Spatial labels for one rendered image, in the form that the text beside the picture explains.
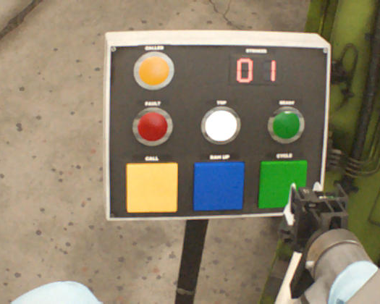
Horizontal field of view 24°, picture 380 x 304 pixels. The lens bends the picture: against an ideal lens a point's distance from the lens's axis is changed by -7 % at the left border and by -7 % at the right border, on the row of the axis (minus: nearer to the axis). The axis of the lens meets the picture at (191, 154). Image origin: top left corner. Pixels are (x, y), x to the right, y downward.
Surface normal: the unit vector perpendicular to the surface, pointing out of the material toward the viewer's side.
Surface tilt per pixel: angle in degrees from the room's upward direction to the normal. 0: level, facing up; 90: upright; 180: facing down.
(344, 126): 90
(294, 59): 60
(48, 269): 0
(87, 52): 0
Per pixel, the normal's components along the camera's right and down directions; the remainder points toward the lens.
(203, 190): 0.13, 0.33
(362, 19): -0.33, 0.70
